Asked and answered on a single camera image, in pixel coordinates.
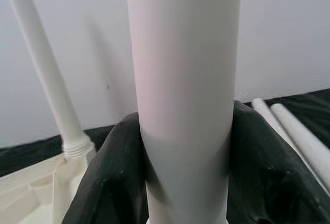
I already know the black tablecloth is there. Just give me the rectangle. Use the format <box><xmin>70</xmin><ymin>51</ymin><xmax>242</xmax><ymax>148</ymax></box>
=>
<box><xmin>0</xmin><ymin>88</ymin><xmax>330</xmax><ymax>178</ymax></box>

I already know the white plastic table leg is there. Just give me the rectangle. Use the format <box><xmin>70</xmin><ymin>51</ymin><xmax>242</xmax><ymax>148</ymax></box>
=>
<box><xmin>251</xmin><ymin>97</ymin><xmax>330</xmax><ymax>195</ymax></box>
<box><xmin>123</xmin><ymin>0</ymin><xmax>243</xmax><ymax>224</ymax></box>
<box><xmin>270</xmin><ymin>103</ymin><xmax>330</xmax><ymax>183</ymax></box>
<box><xmin>2</xmin><ymin>0</ymin><xmax>91</xmax><ymax>159</ymax></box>

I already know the white plastic table top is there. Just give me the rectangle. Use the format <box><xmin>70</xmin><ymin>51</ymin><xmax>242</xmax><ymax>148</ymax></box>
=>
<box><xmin>0</xmin><ymin>137</ymin><xmax>100</xmax><ymax>224</ymax></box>

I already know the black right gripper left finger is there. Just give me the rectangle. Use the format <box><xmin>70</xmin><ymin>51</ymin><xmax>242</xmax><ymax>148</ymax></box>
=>
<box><xmin>61</xmin><ymin>112</ymin><xmax>150</xmax><ymax>224</ymax></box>

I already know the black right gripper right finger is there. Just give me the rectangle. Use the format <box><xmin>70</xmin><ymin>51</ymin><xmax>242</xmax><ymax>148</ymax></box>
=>
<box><xmin>226</xmin><ymin>100</ymin><xmax>330</xmax><ymax>224</ymax></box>

